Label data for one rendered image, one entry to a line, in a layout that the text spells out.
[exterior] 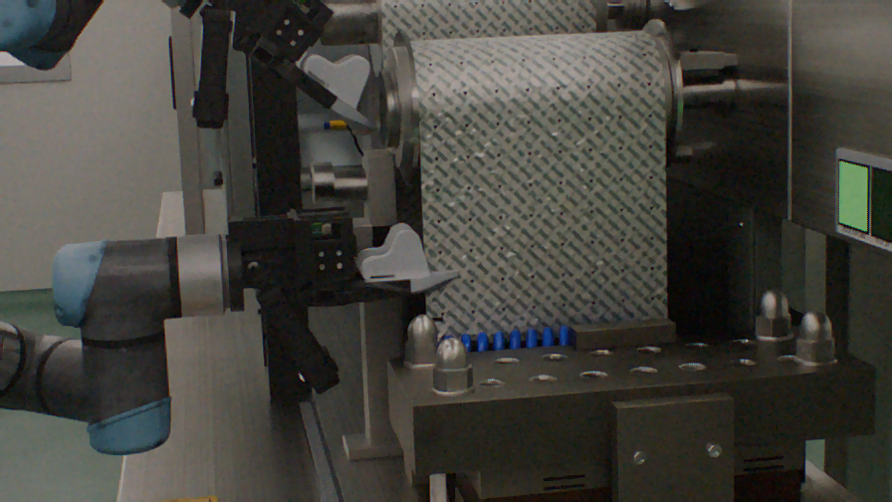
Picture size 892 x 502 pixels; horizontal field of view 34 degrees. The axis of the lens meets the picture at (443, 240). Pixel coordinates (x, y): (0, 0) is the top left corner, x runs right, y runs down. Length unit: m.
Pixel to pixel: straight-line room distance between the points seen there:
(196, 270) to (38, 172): 5.67
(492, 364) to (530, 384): 0.08
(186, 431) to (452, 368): 0.48
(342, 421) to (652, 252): 0.41
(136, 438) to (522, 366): 0.35
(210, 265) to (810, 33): 0.56
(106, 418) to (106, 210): 5.63
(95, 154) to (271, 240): 5.63
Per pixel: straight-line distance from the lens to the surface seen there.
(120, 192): 6.96
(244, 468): 1.48
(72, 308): 1.33
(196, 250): 1.32
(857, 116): 1.22
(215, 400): 1.73
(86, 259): 1.33
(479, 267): 1.38
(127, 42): 6.90
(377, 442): 1.49
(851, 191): 1.22
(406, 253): 1.34
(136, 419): 1.35
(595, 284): 1.41
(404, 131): 1.36
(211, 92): 1.38
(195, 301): 1.32
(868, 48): 1.20
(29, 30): 1.24
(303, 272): 1.32
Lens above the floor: 1.36
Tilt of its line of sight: 10 degrees down
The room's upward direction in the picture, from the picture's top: 2 degrees counter-clockwise
